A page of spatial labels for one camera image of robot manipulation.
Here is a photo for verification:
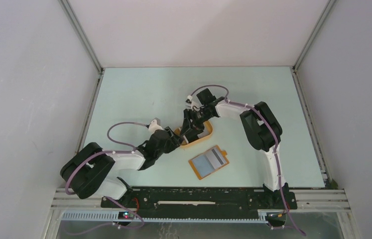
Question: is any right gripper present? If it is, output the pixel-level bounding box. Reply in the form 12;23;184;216
180;107;214;138

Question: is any tan oval tray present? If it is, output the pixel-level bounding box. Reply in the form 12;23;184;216
180;121;213;149

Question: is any silver magnetic stripe card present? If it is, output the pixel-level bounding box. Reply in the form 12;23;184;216
205;147;227;169

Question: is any orange leather card holder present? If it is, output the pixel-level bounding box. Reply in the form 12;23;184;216
188;145;230;180

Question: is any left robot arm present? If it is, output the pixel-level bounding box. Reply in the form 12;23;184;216
60;127;184;207

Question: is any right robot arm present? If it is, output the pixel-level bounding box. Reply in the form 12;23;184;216
179;86;286;208

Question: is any left controller board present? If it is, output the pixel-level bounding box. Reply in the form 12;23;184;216
118;212;135;220

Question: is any controller board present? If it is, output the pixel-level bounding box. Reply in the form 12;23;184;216
118;212;135;220
266;213;286;221

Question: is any right controller board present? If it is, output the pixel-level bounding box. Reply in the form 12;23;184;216
266;213;286;221

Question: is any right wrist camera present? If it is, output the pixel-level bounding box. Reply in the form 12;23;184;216
185;95;201;112

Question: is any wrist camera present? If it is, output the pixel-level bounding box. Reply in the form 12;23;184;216
147;118;163;133
185;95;201;112

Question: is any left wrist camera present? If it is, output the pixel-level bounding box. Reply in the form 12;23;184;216
147;118;163;133

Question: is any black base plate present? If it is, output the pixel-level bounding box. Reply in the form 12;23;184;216
120;187;298;220

